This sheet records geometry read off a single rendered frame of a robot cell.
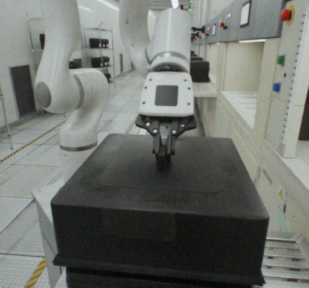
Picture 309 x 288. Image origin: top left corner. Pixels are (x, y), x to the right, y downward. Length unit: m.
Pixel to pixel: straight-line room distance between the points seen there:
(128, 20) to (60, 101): 0.28
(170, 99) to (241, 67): 2.03
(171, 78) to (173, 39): 0.09
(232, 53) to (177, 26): 1.89
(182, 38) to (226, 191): 0.32
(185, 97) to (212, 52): 3.47
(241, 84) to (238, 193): 2.14
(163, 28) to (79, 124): 0.40
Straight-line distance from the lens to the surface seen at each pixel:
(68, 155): 0.83
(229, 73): 2.45
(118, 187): 0.38
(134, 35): 0.65
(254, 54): 2.49
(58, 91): 0.72
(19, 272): 1.87
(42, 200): 0.96
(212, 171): 0.43
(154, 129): 0.46
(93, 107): 0.83
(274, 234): 0.82
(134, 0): 0.62
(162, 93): 0.47
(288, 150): 1.02
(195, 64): 3.36
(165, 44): 0.54
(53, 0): 0.78
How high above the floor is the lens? 1.25
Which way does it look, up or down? 19 degrees down
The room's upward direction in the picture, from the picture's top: straight up
